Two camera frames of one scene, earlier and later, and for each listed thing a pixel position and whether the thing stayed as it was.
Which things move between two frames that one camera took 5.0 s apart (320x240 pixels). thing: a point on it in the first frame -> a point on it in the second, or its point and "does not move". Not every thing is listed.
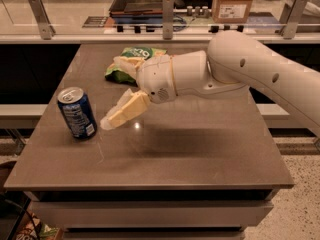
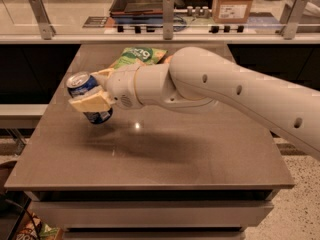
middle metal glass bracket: (168, 16) does not move
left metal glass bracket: (46, 28) does not move
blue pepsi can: (77, 112) -> (82, 82)
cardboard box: (231, 3) does not move
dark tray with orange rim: (142, 0) does not move
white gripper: (155, 78) -> (120, 85)
